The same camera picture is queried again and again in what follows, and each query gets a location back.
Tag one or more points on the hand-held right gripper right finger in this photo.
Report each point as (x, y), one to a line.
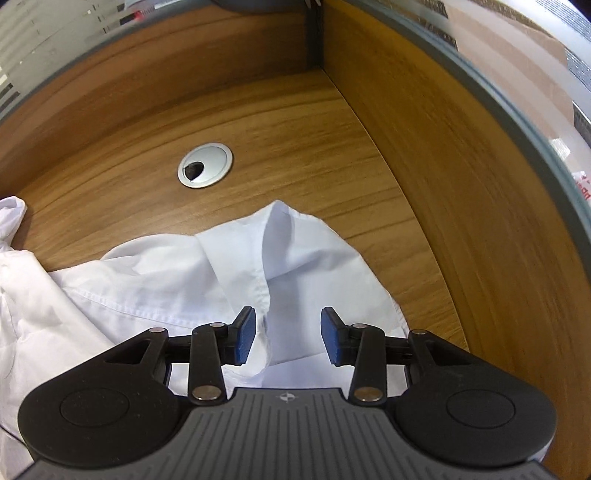
(331, 337)

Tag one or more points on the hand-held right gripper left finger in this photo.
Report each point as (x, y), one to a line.
(243, 334)

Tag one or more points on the white shirt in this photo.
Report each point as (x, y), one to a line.
(161, 277)

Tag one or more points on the silver desk grommet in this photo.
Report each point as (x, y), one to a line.
(212, 166)

